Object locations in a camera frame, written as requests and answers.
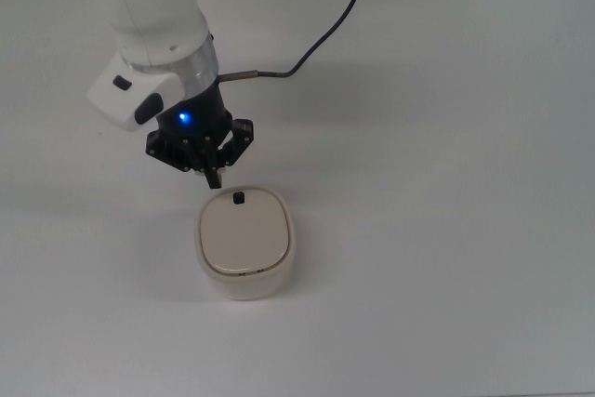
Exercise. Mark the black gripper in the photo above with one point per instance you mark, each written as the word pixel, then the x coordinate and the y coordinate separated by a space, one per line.
pixel 197 113

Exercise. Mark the cream trash can lid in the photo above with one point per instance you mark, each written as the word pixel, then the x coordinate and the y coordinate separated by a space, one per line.
pixel 244 234

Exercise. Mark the small white trash can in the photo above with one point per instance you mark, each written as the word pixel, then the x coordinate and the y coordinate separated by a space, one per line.
pixel 246 285

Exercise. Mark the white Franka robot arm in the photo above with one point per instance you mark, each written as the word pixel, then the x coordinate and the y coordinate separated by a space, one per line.
pixel 149 6

